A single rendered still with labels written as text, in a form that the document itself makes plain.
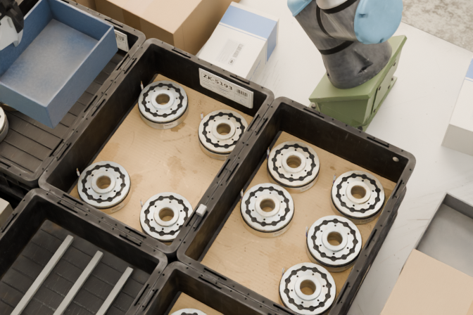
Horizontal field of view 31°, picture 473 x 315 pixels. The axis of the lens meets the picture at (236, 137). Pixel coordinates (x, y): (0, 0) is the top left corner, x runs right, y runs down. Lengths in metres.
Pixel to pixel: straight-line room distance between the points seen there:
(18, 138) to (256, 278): 0.57
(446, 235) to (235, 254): 0.46
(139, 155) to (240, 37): 0.39
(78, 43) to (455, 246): 0.86
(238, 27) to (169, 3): 0.17
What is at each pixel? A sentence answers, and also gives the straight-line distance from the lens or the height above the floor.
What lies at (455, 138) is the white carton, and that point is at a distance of 1.89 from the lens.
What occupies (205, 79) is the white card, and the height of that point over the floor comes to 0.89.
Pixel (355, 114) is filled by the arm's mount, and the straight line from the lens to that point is 1.86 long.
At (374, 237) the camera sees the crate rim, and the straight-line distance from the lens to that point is 1.54.
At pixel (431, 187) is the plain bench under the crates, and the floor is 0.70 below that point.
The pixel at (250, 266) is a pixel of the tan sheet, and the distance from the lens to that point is 1.60.
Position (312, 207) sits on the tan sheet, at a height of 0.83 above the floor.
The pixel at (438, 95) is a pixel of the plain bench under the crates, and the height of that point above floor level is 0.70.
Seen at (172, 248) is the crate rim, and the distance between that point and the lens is 1.51.
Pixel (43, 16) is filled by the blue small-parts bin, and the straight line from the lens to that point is 1.61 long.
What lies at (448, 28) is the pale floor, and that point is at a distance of 3.05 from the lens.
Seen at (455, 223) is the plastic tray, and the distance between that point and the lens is 1.83.
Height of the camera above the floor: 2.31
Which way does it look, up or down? 58 degrees down
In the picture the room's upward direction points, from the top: 1 degrees counter-clockwise
